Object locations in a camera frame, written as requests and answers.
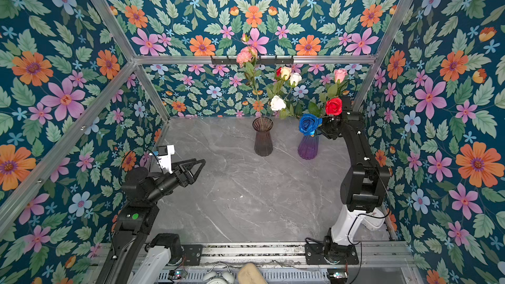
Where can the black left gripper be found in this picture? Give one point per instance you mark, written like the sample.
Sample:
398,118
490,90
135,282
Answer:
185,179

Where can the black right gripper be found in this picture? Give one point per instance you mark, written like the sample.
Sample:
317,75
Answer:
337,126

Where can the blue rose stem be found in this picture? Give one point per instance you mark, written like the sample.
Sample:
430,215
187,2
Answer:
309,124

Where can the purple ribbed glass vase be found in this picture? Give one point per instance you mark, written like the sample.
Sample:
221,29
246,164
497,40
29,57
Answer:
308,147

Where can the small pink rose stem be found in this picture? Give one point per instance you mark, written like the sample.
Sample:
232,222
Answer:
336,87

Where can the white rose stem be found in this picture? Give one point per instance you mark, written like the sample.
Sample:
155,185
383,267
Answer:
284,109
294,81

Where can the smoky brown ribbed glass vase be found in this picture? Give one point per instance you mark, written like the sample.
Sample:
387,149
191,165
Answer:
263,141

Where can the cream rose stem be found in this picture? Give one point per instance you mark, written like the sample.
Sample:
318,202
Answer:
279,83

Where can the pink peony flower stem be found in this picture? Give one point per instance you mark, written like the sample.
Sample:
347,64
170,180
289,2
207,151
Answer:
245,57

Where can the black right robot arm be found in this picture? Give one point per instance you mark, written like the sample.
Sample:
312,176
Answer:
362,189

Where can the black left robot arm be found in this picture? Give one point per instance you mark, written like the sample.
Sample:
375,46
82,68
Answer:
143,190

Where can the white round timer device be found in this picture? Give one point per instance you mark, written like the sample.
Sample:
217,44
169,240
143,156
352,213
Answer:
373,221

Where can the silver twin bell alarm clock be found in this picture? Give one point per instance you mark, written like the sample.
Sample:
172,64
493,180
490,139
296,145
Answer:
220,273

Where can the beige sponge block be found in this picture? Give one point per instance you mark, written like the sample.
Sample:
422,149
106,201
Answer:
250,274

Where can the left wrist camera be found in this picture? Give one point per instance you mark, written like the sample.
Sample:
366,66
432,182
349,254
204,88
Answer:
164,158

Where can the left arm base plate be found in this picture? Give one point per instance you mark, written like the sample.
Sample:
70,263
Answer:
191,255

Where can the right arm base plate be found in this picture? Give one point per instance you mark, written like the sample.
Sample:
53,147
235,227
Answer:
327,252

